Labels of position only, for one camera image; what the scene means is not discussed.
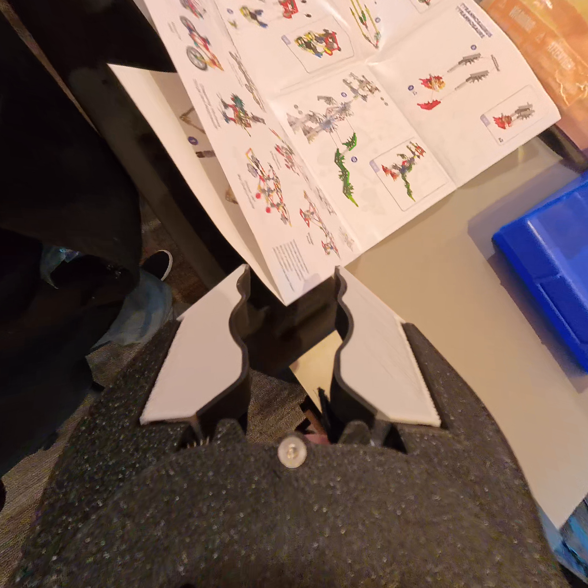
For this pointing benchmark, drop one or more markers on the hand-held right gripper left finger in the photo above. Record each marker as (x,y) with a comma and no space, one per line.
(202,367)

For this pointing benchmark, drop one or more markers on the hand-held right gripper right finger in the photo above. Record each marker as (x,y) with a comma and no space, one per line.
(386,367)

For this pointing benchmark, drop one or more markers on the toy instruction booklet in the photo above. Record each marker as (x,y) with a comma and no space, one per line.
(344,138)

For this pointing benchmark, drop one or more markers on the toy building set bag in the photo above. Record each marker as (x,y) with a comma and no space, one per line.
(546,59)

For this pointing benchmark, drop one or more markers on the person's jeans leg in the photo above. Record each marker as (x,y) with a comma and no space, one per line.
(138,303)

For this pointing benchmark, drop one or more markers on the person's black shoe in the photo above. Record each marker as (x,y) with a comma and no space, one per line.
(158,264)

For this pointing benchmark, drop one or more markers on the blue plastic bin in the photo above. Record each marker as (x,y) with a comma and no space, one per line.
(551,266)

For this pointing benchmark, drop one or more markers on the person's black-clothed torso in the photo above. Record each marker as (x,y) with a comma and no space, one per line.
(59,160)

